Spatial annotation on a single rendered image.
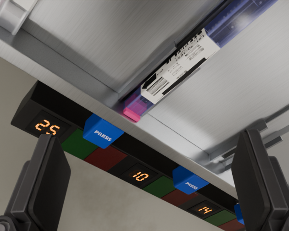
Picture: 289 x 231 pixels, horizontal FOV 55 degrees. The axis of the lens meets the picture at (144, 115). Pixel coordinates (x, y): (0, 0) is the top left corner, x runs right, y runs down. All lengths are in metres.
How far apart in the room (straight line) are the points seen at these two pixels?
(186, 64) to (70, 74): 0.08
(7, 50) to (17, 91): 0.74
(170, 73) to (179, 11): 0.04
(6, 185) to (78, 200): 0.24
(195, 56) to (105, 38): 0.06
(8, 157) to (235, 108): 0.80
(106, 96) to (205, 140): 0.10
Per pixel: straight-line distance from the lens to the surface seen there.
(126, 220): 1.14
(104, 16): 0.19
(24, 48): 0.19
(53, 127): 0.27
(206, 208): 0.38
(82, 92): 0.19
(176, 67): 0.19
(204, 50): 0.18
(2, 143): 0.94
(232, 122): 0.25
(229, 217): 0.41
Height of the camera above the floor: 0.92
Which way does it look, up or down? 62 degrees down
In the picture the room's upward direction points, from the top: 105 degrees clockwise
